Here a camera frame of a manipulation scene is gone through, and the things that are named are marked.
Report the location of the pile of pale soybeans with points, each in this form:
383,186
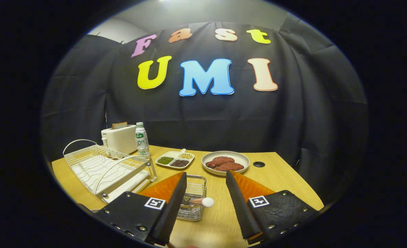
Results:
186,156

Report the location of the pile of dark red beans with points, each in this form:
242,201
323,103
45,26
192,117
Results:
179,163

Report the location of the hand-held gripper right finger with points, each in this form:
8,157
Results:
239,210

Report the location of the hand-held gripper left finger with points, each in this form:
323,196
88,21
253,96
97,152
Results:
174,210

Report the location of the white drink bottle green label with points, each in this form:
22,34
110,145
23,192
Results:
142,141

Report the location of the pile of green beans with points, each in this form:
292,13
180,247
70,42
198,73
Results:
165,160

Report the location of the beige oval dish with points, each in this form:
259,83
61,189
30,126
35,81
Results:
241,159

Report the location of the brown bread slice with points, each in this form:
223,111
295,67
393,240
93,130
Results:
119,125

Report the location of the white divided tray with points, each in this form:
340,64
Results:
174,154

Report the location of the black backdrop cloth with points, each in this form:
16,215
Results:
293,120

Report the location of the red meat patty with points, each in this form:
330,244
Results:
232,167
219,161

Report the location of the white toaster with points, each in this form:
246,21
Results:
121,139

